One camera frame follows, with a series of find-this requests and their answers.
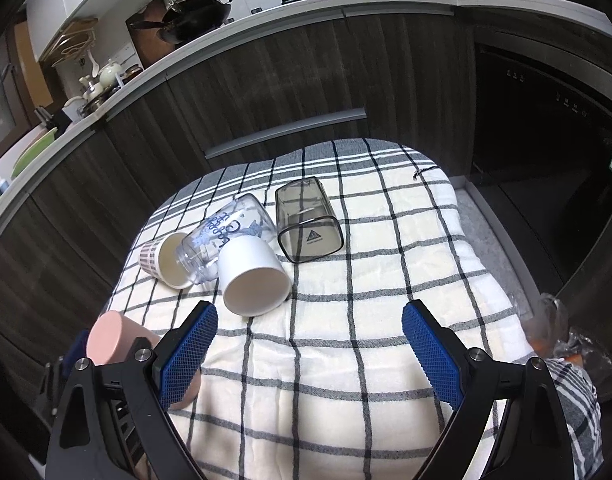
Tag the black wok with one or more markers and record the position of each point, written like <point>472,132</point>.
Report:
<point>201,10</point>

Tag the white pitcher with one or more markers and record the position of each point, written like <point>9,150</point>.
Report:
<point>90,87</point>

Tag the black dishwasher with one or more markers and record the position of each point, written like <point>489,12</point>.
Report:
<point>535,160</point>

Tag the green plate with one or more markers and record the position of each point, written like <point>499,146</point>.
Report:
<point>33,152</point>

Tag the grey transparent square cup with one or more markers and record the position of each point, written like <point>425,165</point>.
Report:
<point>301,205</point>

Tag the pink cup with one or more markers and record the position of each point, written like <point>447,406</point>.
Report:
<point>111,337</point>

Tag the dark wood kitchen cabinet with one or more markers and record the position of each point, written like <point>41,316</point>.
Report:
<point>236,75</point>

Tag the striped beige cup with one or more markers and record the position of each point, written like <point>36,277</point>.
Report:
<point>153,257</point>

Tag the clear glass cup blue print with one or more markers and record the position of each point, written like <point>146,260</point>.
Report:
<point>221,232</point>

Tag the clear plastic bag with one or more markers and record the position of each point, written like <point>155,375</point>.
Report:
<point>553,320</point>

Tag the brown wooden cutting board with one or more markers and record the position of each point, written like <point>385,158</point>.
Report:
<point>146,52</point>

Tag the white checked cloth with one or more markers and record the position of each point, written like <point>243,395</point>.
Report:
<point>336,360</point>

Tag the white teapot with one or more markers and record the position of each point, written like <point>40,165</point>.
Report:
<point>110,74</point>

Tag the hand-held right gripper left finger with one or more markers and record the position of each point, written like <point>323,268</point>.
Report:
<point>191,355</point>

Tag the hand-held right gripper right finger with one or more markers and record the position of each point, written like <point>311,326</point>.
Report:
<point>433,360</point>

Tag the white cup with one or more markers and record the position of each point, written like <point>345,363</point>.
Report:
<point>246,262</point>

